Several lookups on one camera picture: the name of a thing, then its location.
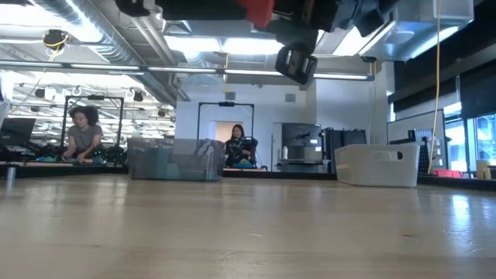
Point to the white bottle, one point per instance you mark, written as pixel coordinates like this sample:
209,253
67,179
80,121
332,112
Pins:
285,153

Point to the small red foam block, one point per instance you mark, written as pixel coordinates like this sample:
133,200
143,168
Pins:
257,11

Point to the black computer monitor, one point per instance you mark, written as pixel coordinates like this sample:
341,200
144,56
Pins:
17,131

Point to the red storage bin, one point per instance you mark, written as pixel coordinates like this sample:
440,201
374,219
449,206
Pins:
447,173

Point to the person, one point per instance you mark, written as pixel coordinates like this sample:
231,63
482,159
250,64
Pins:
240,149
83,135

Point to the dark grey cabinet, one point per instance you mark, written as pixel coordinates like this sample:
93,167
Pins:
301,147

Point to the black ceiling camera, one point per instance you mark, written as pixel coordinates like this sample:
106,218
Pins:
368,59

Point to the black gantry frame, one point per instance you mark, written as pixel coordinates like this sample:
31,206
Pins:
198,124
64,116

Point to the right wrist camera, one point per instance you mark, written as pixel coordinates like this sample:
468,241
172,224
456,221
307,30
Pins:
296,64

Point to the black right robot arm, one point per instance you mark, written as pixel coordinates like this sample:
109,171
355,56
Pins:
372,15

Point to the white plastic bin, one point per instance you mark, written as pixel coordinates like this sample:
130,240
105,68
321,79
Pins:
376,166

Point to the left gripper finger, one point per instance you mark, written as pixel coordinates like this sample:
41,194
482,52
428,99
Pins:
201,9

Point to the grey partition panel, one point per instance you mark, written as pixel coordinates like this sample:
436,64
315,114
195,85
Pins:
407,126

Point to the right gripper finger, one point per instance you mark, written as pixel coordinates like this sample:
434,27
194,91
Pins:
290,19

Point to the black equipment case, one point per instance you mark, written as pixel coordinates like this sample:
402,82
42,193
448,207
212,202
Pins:
345,139

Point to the grey translucent plastic bin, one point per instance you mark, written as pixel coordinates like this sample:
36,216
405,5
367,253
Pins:
174,160

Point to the yellow container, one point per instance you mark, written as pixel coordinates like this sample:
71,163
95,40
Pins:
483,169

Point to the silver metal post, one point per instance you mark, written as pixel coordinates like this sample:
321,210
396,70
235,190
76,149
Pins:
10,176

